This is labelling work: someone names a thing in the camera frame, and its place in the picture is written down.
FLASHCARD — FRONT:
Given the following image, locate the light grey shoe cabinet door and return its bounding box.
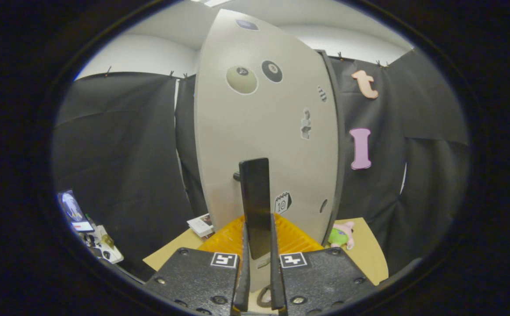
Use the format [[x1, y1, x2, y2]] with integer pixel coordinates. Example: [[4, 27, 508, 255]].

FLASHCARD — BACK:
[[194, 9, 339, 292]]

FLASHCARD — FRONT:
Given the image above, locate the computer monitor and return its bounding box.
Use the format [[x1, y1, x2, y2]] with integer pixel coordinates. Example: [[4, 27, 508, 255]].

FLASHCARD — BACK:
[[58, 190, 95, 233]]

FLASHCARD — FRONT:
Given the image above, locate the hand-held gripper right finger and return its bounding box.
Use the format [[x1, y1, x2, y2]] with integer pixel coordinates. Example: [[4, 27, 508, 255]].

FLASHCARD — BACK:
[[270, 214, 376, 316]]

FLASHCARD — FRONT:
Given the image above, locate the brown fuzzy shoe with bow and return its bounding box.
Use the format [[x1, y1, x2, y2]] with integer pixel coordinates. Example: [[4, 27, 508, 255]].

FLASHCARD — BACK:
[[257, 285, 273, 308]]

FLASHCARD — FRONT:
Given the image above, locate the black cabinet door handle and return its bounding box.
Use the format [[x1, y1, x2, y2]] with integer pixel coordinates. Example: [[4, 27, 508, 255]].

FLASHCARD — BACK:
[[233, 158, 273, 259]]

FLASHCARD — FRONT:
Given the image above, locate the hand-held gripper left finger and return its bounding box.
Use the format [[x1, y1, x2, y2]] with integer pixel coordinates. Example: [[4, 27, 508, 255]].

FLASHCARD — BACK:
[[143, 215, 251, 316]]

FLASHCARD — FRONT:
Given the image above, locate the black backdrop cloth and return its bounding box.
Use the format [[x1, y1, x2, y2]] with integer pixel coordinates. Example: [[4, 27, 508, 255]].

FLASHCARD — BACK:
[[52, 48, 470, 281]]

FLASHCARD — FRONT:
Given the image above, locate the pink and green plush toy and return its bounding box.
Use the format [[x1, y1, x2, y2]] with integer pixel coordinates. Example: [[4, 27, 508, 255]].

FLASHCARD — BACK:
[[328, 221, 355, 251]]

